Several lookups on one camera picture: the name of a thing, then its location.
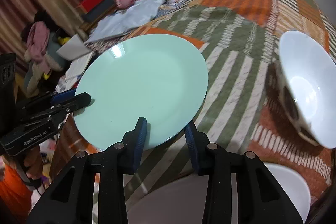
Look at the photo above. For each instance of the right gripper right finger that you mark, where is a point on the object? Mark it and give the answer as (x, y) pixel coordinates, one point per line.
(238, 185)

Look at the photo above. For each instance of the dark grey box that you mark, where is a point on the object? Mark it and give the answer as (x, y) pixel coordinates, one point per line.
(99, 10)

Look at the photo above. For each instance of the light blue plastic bag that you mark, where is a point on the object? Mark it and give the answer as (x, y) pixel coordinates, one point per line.
(113, 26)

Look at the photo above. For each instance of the pink cloth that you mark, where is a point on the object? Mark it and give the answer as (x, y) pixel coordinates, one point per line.
(37, 43)

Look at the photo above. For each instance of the mint green plate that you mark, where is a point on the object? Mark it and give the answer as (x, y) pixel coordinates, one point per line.
(162, 78)

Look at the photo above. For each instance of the white spotted bowl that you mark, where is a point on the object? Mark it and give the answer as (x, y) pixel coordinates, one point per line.
(306, 82)

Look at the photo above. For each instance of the open white book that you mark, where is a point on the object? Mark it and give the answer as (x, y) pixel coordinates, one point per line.
(78, 54)

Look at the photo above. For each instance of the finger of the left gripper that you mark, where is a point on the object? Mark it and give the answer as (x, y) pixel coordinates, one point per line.
(71, 104)
(63, 96)

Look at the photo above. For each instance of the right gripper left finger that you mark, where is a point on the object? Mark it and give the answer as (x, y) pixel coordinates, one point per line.
(69, 198)

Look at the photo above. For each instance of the left hand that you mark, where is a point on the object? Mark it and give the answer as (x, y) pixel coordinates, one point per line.
(33, 161)

